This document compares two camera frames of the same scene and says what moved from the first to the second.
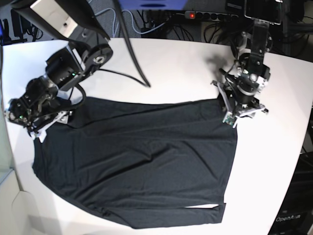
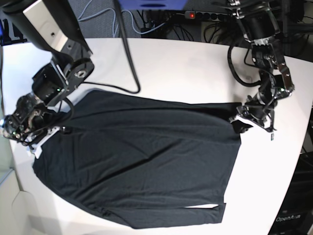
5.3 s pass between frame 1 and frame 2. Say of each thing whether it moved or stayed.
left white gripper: moved
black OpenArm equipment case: stayed
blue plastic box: stayed
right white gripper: moved
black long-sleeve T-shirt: stayed
